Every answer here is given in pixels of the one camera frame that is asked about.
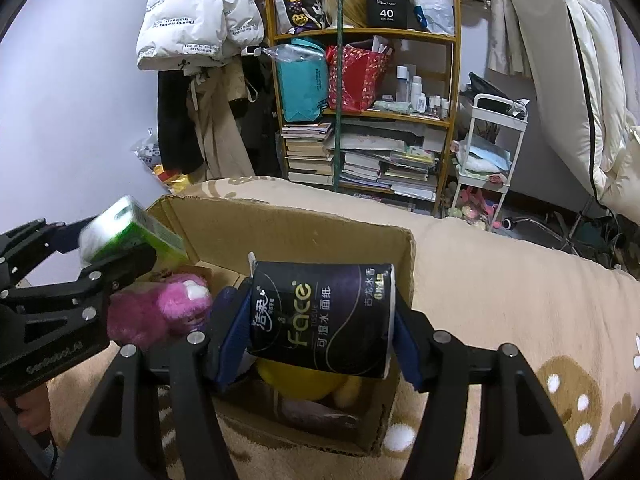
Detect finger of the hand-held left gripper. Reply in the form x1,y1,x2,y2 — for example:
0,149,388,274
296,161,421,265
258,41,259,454
0,244,159,322
0,217,98,287

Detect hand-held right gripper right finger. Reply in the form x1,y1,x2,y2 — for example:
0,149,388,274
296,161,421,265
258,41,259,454
392,305,586,480

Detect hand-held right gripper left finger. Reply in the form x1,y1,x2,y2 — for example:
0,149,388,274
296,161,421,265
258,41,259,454
52,280,256,480

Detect green tissue pack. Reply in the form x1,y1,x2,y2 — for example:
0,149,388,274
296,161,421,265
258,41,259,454
80,195,190,269

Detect pink plush bear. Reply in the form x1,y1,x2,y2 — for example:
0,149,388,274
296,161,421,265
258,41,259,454
107,274,215,352

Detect black tissue pack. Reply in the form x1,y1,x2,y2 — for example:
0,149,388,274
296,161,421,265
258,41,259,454
248,252,397,380

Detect printed cardboard box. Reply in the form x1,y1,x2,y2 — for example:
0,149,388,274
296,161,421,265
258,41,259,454
145,195,417,457

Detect person's left hand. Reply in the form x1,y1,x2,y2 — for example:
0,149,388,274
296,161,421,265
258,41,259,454
16,384,52,437

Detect yellow plush toy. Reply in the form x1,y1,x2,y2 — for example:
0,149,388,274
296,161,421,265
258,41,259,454
256,359,364,407

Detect clear bag of snacks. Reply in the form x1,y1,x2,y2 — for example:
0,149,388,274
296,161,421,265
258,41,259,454
131,129,192,194

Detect pile of notebooks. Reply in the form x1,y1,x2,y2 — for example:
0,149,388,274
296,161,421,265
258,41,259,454
339,146,442,202

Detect black hanging coat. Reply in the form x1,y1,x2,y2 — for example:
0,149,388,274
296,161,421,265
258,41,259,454
157,67,202,172

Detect stack of books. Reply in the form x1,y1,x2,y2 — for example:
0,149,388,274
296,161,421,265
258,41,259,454
281,122,335,186

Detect beige hanging coat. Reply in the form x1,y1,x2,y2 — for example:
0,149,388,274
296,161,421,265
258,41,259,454
187,59,257,182

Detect wooden shelf rack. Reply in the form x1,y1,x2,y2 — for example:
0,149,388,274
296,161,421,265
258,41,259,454
263,0,463,217

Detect green pole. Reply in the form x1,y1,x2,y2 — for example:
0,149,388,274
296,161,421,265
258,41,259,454
331,0,347,192

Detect white trolley cart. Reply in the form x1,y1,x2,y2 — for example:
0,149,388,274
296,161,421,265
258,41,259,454
451,92,530,232

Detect group of cosmetic bottles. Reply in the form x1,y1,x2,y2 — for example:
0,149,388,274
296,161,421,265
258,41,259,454
394,64,452,116

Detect teal shopping bag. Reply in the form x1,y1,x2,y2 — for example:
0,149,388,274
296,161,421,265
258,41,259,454
264,39,332,124

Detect red gift bag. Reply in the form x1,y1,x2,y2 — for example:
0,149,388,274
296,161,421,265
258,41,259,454
326,44,395,113

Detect white puffer jacket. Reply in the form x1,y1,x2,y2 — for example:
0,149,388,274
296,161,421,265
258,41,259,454
136,0,267,72

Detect white hanging duvet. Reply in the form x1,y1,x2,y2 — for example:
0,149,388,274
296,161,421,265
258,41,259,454
504,0,640,213

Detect black box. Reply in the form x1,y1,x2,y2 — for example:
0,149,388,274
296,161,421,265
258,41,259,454
365,0,409,30

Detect cream hanging cloth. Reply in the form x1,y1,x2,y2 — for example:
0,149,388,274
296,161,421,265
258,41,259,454
486,0,537,79

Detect blonde wig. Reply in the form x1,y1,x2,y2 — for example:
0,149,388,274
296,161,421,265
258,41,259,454
320,0,377,29

